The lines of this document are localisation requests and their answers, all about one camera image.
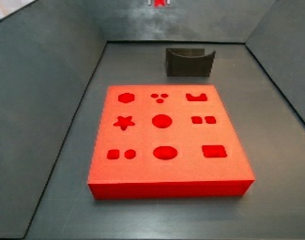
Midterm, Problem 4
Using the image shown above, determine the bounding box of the red shape-sorting board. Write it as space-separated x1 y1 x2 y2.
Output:
88 85 254 199

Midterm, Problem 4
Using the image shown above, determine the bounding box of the red star-shaped peg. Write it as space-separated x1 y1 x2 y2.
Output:
153 0 165 7

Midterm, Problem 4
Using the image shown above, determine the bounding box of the dark grey cradle fixture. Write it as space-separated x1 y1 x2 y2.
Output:
165 48 215 77

